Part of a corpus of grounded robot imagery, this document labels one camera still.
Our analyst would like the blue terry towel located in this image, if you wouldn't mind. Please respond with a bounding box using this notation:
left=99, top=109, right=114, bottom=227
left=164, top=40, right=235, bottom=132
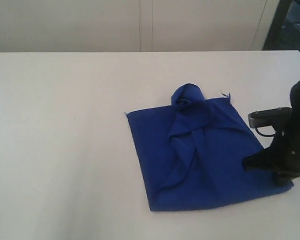
left=127, top=83, right=293, bottom=212

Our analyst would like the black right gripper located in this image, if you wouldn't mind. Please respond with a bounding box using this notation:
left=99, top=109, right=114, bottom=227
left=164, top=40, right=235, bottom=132
left=242, top=81, right=300, bottom=186

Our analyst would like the dark metal post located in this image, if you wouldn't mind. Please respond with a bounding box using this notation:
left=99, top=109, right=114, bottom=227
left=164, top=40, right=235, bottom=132
left=263, top=0, right=292, bottom=51

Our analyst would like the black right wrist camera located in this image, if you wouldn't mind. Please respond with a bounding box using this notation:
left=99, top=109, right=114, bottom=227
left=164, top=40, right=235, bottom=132
left=248, top=107, right=292, bottom=129

